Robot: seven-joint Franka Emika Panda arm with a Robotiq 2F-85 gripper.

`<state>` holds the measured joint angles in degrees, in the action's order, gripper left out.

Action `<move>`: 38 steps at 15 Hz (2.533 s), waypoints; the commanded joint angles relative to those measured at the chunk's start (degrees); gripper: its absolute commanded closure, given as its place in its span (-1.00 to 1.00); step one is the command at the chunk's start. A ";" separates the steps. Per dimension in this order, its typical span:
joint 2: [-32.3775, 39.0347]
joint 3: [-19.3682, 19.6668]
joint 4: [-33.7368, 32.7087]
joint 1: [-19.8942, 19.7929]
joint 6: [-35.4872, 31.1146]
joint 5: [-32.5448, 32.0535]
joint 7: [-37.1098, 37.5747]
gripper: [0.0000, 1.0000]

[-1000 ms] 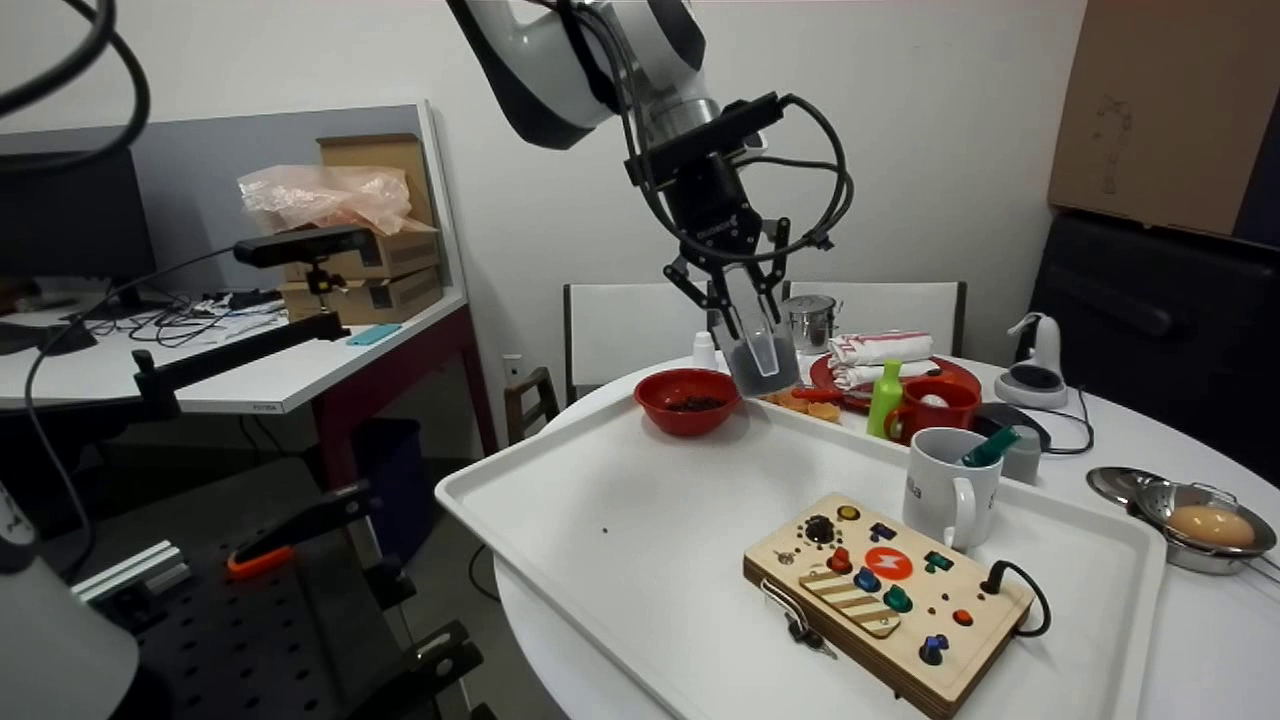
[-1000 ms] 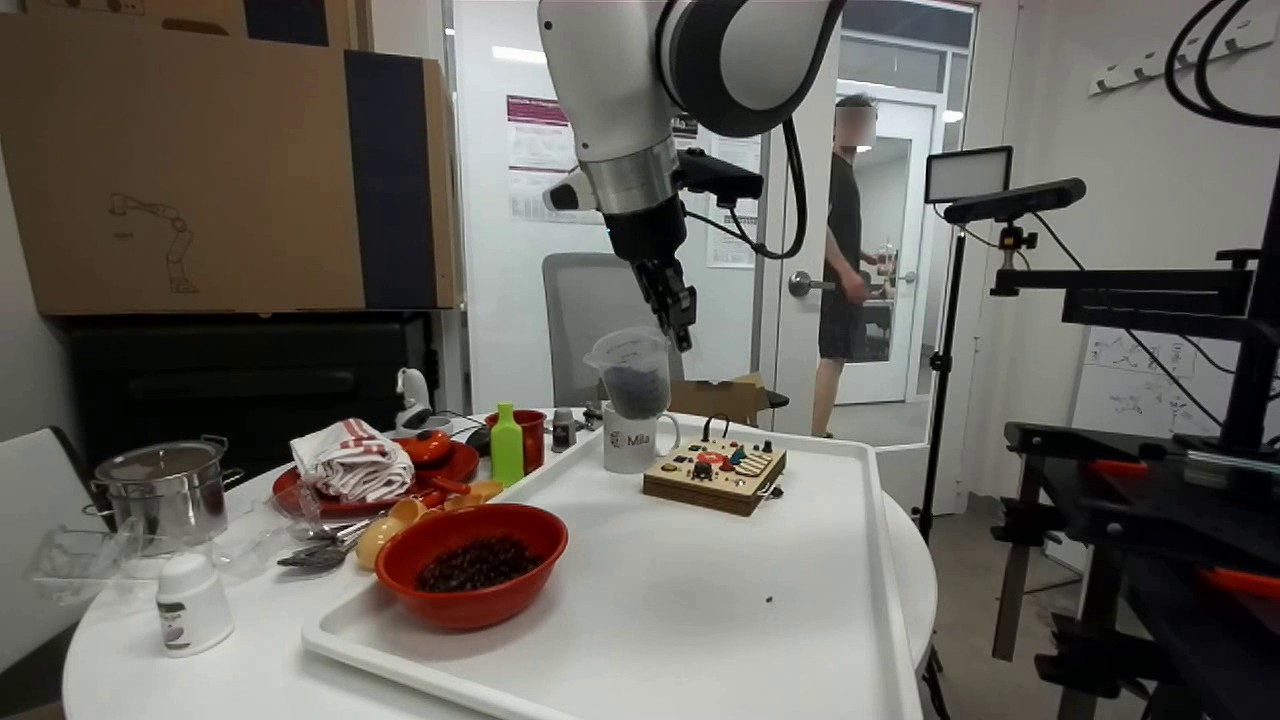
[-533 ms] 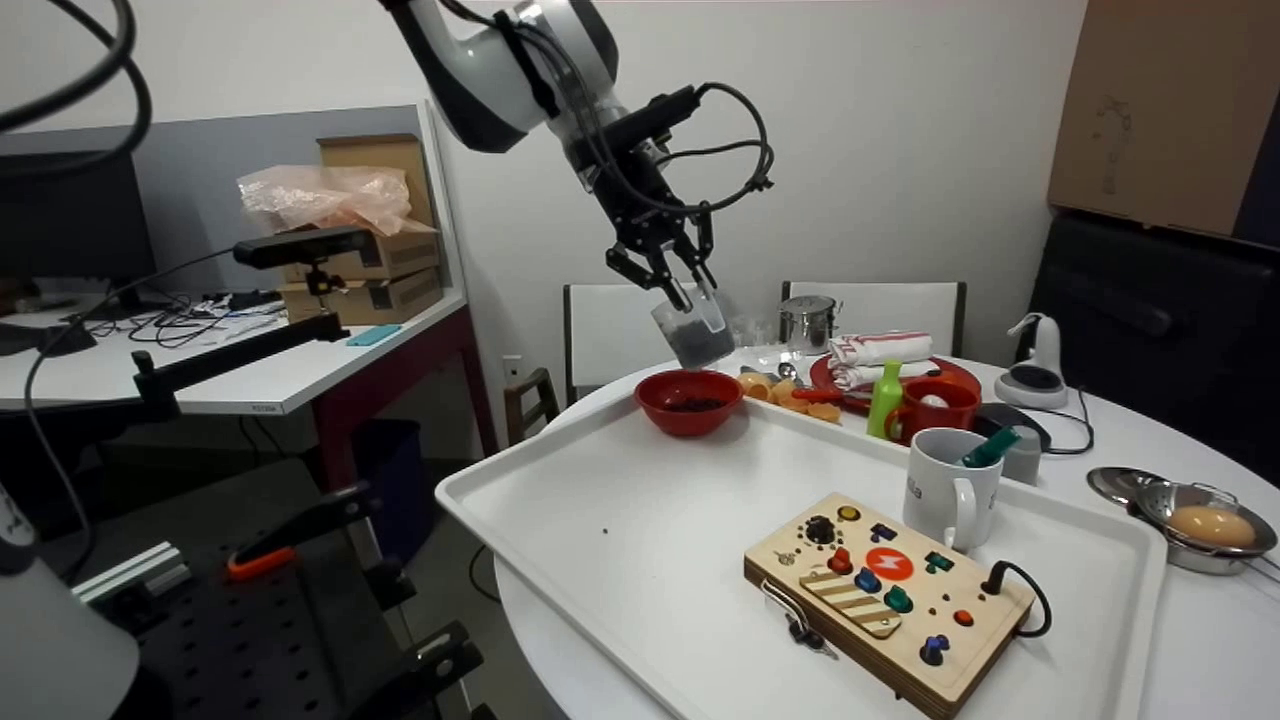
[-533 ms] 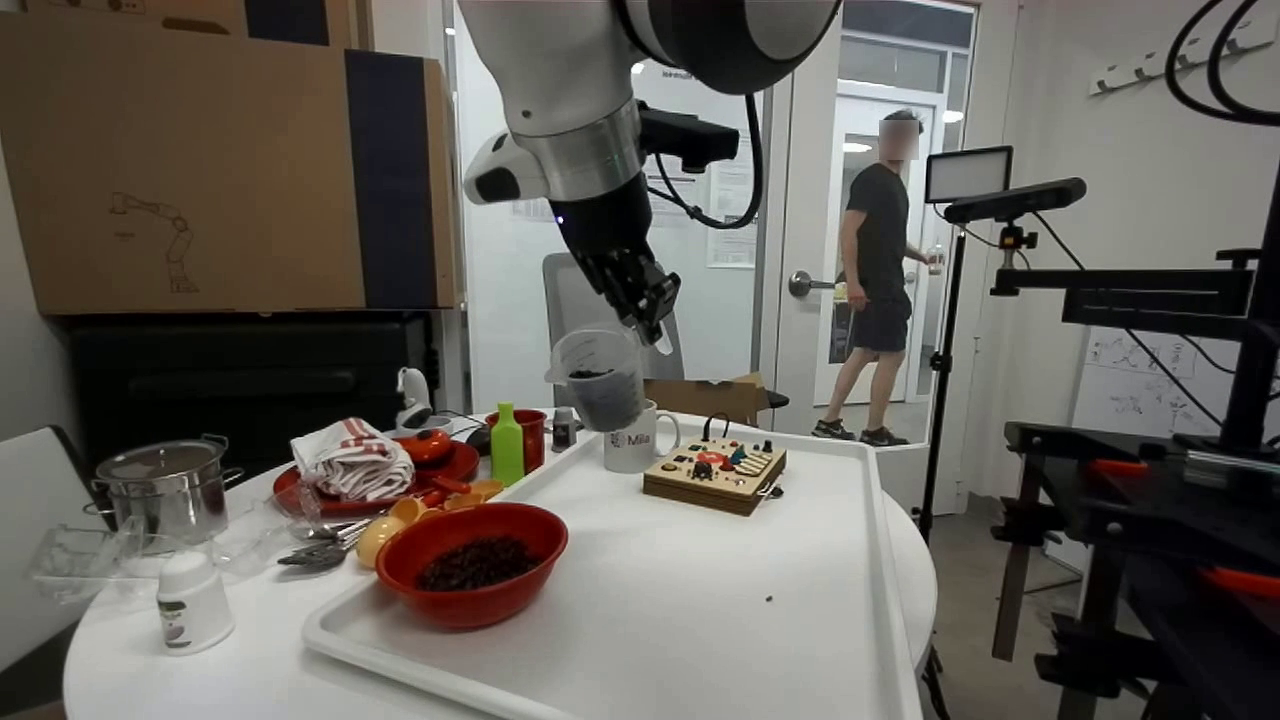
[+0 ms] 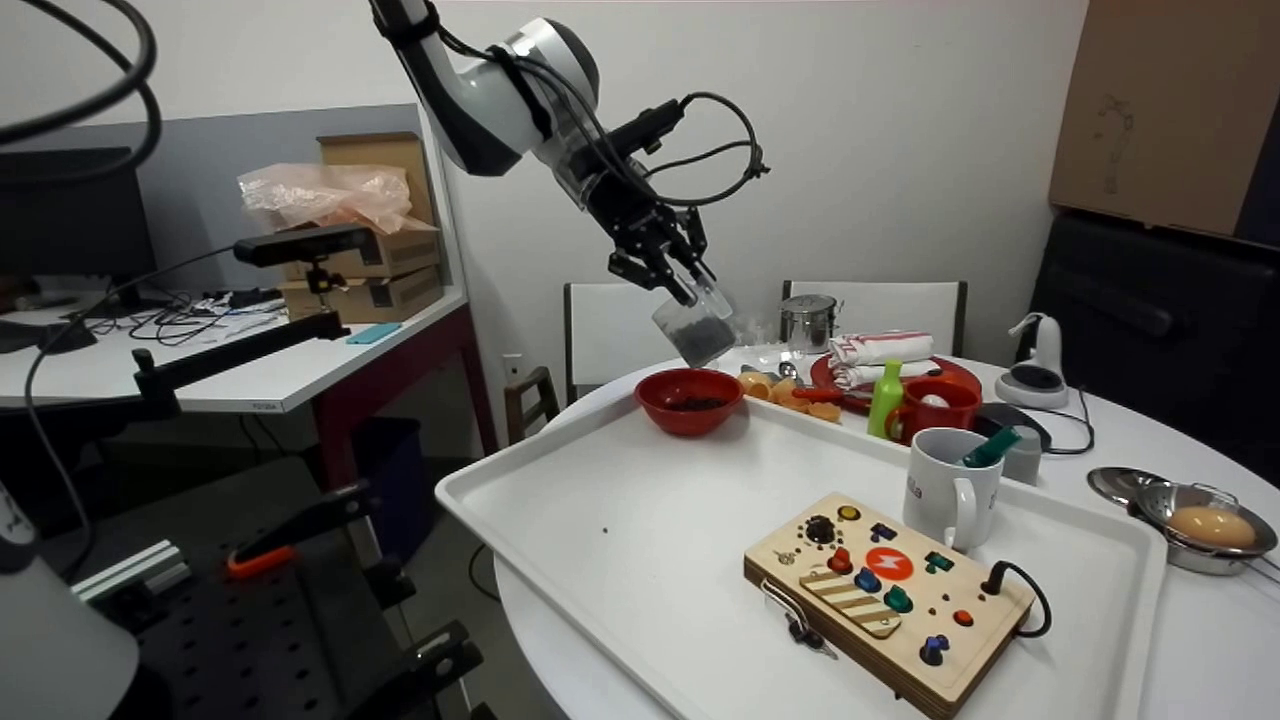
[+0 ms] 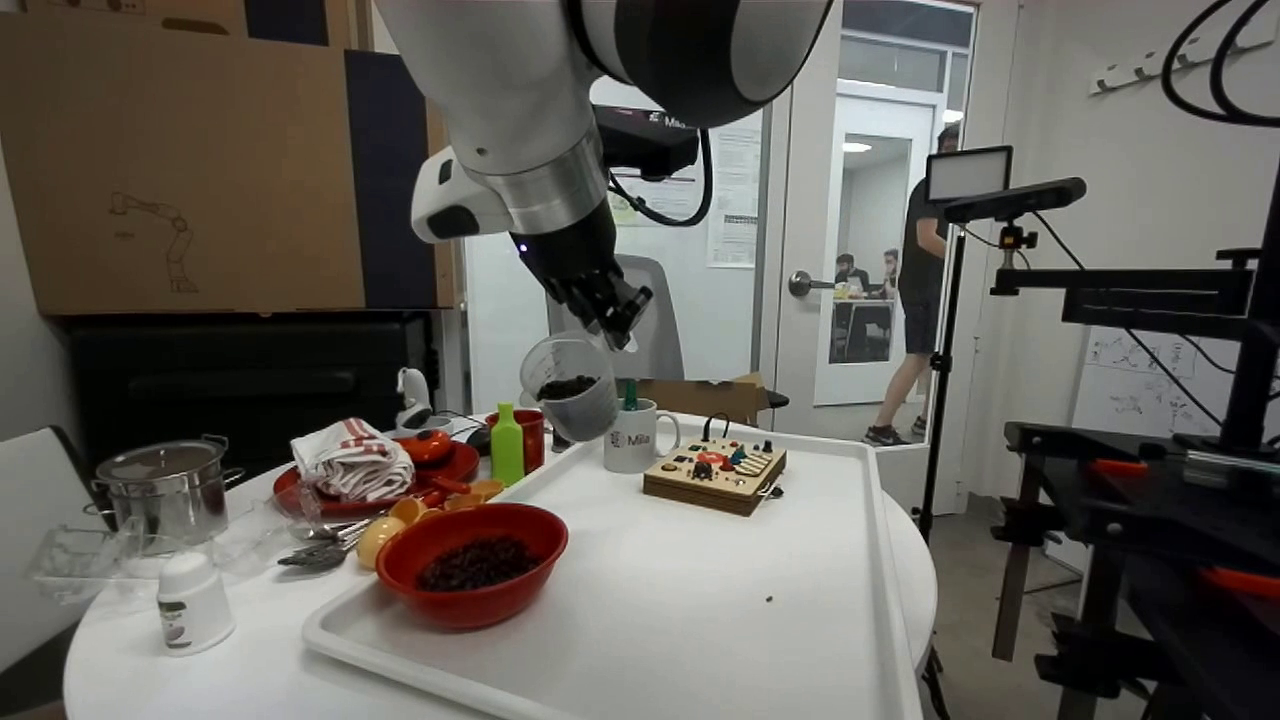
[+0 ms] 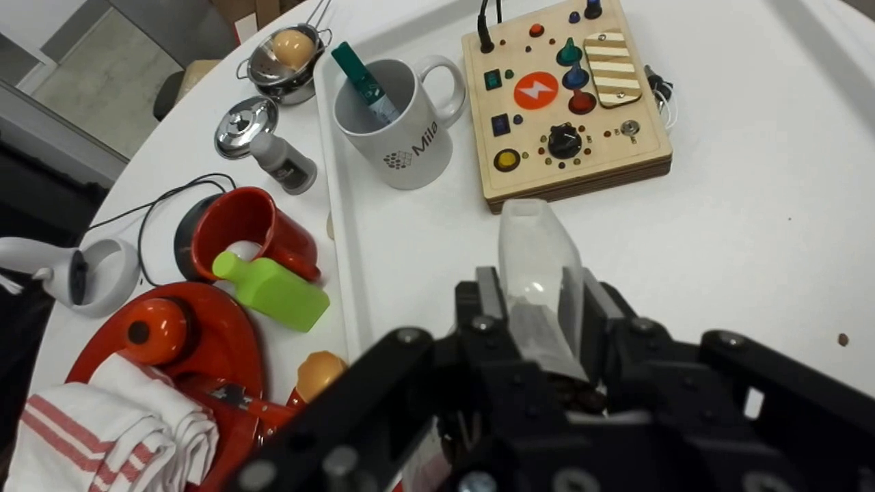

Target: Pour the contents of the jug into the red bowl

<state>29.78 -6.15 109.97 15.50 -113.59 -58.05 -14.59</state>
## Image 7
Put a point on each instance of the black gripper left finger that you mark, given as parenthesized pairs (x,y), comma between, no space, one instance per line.
(481,317)

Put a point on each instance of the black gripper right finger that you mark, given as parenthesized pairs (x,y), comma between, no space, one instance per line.
(604,336)

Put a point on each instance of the white plastic tray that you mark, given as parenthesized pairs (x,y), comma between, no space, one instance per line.
(728,236)

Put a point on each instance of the orange toy food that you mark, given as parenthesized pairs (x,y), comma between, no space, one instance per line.
(317,373)

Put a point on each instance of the wooden busy board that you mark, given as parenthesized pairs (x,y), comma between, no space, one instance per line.
(547,154)

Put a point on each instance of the white Mila mug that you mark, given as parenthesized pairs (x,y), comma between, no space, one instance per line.
(411,146)

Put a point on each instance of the green plastic bottle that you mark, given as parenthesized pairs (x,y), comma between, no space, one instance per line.
(277,296)

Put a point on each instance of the red mug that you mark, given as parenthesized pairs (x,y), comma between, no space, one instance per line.
(273,228)

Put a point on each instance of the stray coffee bean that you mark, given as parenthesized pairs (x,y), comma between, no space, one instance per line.
(842,340)

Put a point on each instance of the red plate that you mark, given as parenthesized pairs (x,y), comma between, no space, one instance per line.
(222,336)

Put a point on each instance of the black round disc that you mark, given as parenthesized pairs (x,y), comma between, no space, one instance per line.
(184,240)

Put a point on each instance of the red toy tomato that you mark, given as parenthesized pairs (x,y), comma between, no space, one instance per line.
(158,329)

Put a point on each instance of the beige egg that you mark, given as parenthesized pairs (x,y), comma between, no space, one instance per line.
(291,47)

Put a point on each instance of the white handheld controller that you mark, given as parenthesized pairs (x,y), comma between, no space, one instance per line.
(99,276)

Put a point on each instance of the white red striped cloth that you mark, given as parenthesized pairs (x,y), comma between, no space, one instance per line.
(90,437)

